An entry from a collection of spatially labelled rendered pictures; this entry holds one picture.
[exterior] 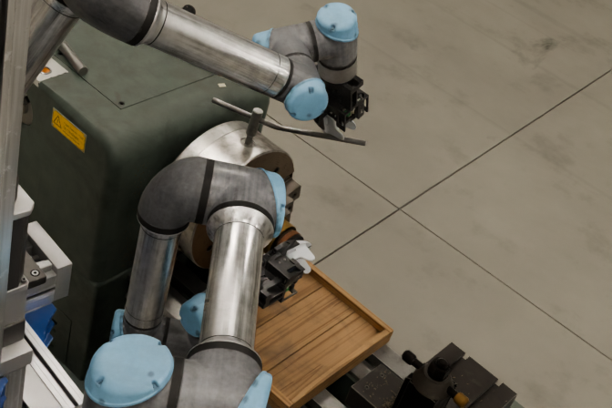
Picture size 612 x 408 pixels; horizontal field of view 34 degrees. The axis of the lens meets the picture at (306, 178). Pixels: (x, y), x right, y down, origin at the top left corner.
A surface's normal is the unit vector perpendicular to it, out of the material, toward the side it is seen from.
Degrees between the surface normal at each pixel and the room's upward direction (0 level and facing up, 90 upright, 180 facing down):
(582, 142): 0
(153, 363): 8
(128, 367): 8
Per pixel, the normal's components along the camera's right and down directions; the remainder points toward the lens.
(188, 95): 0.24, -0.76
